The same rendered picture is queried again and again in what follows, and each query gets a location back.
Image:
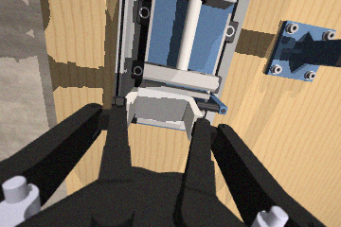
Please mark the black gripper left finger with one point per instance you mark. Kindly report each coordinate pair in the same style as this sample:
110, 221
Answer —
29, 177

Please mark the grey metal block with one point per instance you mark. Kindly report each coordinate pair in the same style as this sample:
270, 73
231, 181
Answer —
160, 103

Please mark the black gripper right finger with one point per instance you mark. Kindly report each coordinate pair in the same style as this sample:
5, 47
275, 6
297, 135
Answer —
260, 199

